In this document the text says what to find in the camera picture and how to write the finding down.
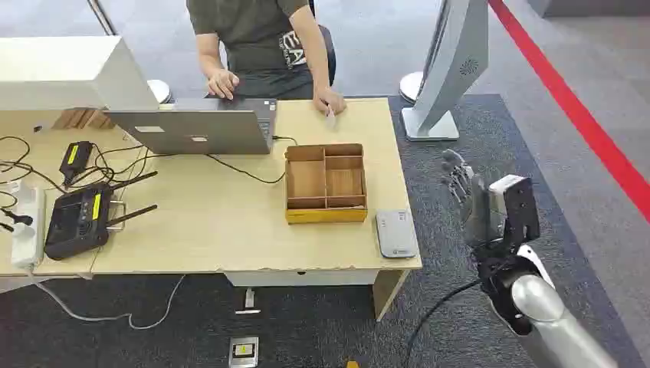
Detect small white floor bracket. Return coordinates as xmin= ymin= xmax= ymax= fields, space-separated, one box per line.
xmin=235 ymin=287 xmax=262 ymax=317

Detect wooden compartment box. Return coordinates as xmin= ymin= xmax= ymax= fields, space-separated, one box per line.
xmin=284 ymin=143 xmax=369 ymax=225

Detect black remote controller with antennas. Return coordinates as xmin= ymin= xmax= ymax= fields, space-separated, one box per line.
xmin=44 ymin=171 xmax=159 ymax=261

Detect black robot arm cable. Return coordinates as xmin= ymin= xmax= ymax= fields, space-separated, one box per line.
xmin=404 ymin=279 xmax=482 ymax=368

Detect pale wooden desk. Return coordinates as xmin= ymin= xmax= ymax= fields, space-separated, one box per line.
xmin=0 ymin=97 xmax=423 ymax=323

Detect round white stand base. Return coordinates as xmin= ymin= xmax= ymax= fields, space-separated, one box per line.
xmin=398 ymin=71 xmax=425 ymax=106
xmin=146 ymin=78 xmax=174 ymax=105

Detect black power adapter yellow label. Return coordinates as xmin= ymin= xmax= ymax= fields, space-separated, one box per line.
xmin=58 ymin=140 xmax=96 ymax=187

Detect white standing display kiosk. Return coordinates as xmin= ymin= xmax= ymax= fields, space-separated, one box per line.
xmin=400 ymin=0 xmax=490 ymax=143

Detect white desk drawer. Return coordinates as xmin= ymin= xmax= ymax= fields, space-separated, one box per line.
xmin=224 ymin=268 xmax=380 ymax=288

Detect black office chair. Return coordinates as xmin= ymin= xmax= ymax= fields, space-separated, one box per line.
xmin=307 ymin=0 xmax=338 ymax=87

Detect red floor tape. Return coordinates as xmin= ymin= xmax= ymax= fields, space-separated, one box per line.
xmin=488 ymin=0 xmax=650 ymax=225

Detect grey flat card reader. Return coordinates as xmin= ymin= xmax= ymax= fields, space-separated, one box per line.
xmin=375 ymin=209 xmax=421 ymax=259

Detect person's left hand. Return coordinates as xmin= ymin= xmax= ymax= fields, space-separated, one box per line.
xmin=312 ymin=86 xmax=348 ymax=117

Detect person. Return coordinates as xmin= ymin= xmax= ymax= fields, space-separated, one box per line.
xmin=185 ymin=0 xmax=348 ymax=117

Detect black tangled cables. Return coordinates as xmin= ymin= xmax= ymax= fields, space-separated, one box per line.
xmin=0 ymin=135 xmax=153 ymax=234

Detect metal floor socket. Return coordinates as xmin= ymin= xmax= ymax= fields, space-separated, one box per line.
xmin=228 ymin=336 xmax=259 ymax=368

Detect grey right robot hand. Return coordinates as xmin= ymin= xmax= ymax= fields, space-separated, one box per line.
xmin=440 ymin=148 xmax=504 ymax=249

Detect white floor cable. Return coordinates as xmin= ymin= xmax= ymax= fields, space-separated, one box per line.
xmin=28 ymin=271 xmax=187 ymax=332

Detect person's hand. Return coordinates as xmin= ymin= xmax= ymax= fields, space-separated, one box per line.
xmin=312 ymin=86 xmax=348 ymax=117
xmin=207 ymin=69 xmax=241 ymax=101

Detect white power strip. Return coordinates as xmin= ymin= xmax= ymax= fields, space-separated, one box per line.
xmin=10 ymin=182 xmax=48 ymax=270

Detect white box casing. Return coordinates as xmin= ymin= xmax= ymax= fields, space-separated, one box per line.
xmin=0 ymin=34 xmax=160 ymax=112

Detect person's right hand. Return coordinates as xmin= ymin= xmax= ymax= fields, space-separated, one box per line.
xmin=207 ymin=69 xmax=241 ymax=101

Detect black laptop cable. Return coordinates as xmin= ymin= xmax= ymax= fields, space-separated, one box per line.
xmin=205 ymin=135 xmax=299 ymax=186

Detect silver laptop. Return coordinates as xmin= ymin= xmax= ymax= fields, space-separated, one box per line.
xmin=107 ymin=97 xmax=278 ymax=156

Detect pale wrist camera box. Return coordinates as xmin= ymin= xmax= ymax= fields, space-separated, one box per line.
xmin=488 ymin=174 xmax=541 ymax=246

